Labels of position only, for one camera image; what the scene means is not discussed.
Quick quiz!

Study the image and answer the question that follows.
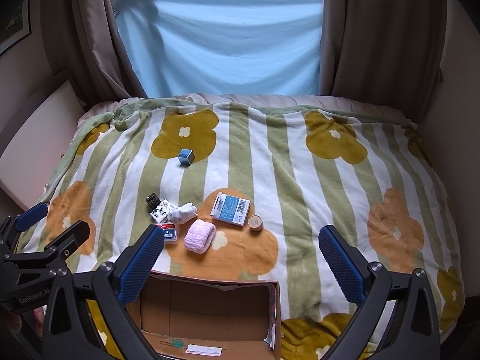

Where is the red blue floss pick box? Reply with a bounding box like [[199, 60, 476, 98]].
[[157, 223, 179, 244]]

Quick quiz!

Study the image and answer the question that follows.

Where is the white black patterned packet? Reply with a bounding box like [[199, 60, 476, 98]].
[[150, 199, 174, 224]]

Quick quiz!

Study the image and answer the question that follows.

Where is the pink towel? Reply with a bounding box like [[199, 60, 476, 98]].
[[184, 219, 216, 254]]

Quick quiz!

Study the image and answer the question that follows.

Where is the white patterned sock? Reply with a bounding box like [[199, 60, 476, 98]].
[[167, 202, 198, 225]]

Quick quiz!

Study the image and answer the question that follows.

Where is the blue white barcode box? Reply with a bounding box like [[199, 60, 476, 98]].
[[210, 192, 251, 227]]

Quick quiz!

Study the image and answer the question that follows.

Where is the person's hand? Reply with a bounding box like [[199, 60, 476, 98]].
[[1, 306, 45, 337]]

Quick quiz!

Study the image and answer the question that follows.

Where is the white cushioned headboard panel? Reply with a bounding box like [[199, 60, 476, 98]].
[[1, 80, 84, 210]]

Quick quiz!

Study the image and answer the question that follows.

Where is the open cardboard box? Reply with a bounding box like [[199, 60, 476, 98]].
[[126, 271, 281, 359]]

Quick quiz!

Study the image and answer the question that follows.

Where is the small wooden cylinder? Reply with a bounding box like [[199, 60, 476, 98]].
[[247, 214, 264, 233]]

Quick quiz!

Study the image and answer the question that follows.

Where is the small blue cube box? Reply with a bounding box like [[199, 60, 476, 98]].
[[177, 149, 195, 167]]

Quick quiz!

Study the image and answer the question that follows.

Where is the floral striped fleece blanket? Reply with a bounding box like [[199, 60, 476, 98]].
[[18, 98, 465, 359]]

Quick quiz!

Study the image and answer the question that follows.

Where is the brown left curtain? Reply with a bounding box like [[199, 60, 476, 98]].
[[40, 0, 146, 105]]

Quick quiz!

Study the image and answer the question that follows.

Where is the brown curtain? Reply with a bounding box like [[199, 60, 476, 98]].
[[40, 0, 146, 105], [320, 0, 447, 109]]

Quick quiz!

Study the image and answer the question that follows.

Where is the brown right curtain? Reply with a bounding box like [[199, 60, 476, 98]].
[[320, 0, 447, 109]]

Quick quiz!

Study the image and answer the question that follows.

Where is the light blue sheet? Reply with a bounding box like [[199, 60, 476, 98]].
[[114, 0, 324, 98]]

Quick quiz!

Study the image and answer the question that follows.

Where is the framed wall picture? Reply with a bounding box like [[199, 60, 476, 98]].
[[0, 0, 32, 55]]

